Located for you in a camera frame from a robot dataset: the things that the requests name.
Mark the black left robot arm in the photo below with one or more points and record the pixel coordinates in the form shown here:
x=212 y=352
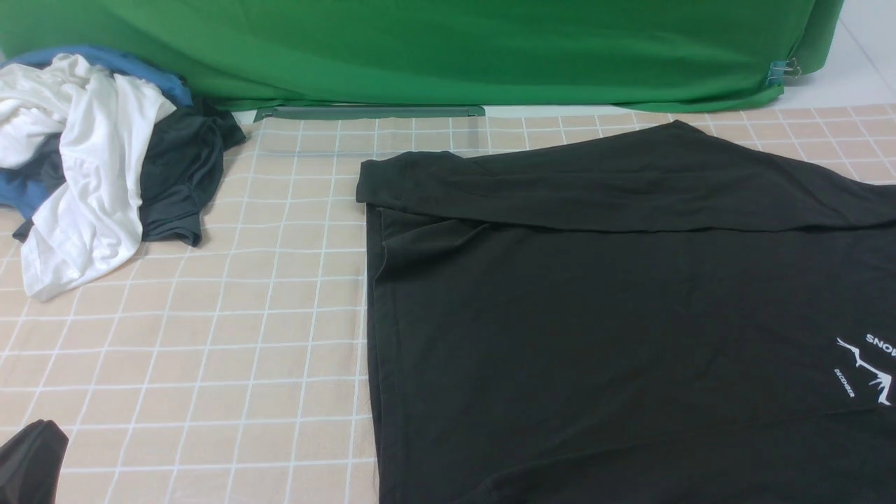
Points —
x=31 y=462

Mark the white crumpled garment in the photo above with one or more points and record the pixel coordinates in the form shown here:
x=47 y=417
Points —
x=55 y=260

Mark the dark gray long-sleeve top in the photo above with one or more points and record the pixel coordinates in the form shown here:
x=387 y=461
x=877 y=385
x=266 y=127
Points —
x=658 y=316

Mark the dark gray crumpled garment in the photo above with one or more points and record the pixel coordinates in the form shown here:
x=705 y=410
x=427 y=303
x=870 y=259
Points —
x=182 y=171

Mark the blue crumpled garment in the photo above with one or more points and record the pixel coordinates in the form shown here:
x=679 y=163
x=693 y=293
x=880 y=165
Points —
x=104 y=120

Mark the metal binder clip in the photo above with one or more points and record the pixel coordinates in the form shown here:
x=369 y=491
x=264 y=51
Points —
x=780 y=70

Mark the beige checkered tablecloth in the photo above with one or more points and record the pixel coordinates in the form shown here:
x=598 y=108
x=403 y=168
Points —
x=236 y=372

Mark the green backdrop cloth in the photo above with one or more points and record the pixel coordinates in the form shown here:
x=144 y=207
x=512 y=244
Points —
x=654 y=56

